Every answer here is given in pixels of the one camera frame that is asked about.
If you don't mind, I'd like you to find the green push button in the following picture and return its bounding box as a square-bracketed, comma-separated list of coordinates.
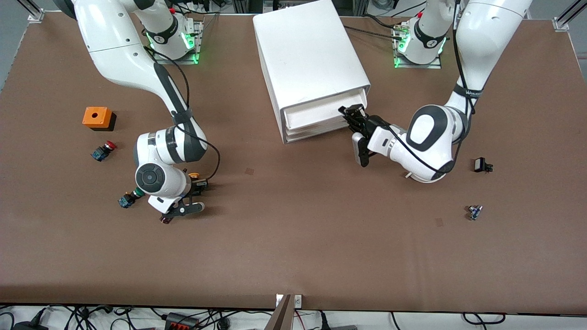
[118, 188, 144, 209]

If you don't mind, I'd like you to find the aluminium frame corner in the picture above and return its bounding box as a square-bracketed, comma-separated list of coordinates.
[553, 0, 587, 32]
[18, 0, 45, 22]

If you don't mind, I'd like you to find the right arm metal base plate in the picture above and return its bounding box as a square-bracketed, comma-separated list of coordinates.
[151, 18, 203, 65]

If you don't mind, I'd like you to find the brown post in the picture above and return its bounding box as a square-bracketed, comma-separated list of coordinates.
[265, 294, 293, 330]

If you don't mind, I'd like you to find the black orange power strip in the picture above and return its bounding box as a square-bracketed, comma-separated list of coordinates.
[165, 313, 199, 330]

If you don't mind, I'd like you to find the black cable on table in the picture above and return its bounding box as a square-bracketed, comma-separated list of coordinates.
[344, 25, 404, 43]

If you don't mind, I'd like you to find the orange button box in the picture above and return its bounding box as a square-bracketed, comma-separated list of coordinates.
[83, 107, 117, 132]

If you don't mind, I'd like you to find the red push button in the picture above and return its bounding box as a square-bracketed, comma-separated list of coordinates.
[91, 141, 118, 162]

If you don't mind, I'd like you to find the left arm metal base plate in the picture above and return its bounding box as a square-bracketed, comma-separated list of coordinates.
[393, 23, 442, 69]

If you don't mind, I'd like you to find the black looped cable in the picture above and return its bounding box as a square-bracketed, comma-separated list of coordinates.
[462, 313, 506, 326]

